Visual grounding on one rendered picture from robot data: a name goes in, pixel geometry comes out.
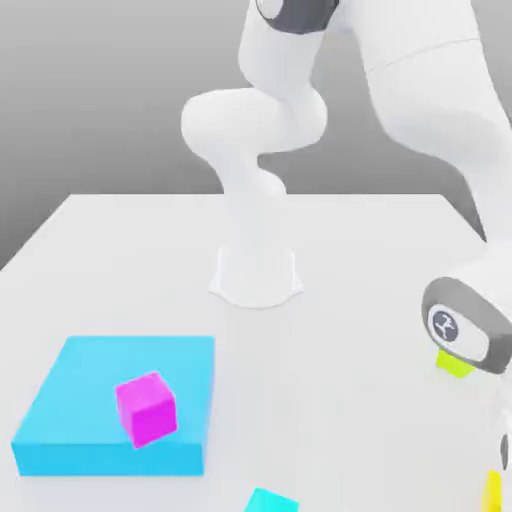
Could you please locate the small magenta cube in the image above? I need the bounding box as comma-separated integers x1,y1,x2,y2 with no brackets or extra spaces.
114,370,179,450

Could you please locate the small yellow cube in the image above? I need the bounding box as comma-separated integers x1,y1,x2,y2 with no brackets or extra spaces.
480,470,504,512

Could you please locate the large blue box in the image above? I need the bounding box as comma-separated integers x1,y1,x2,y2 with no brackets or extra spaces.
10,335,216,478

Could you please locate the small lime cube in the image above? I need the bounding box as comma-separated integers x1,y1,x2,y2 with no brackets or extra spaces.
435,348,477,379

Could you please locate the small cyan cube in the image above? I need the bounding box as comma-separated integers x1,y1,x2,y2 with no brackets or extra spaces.
243,486,300,512

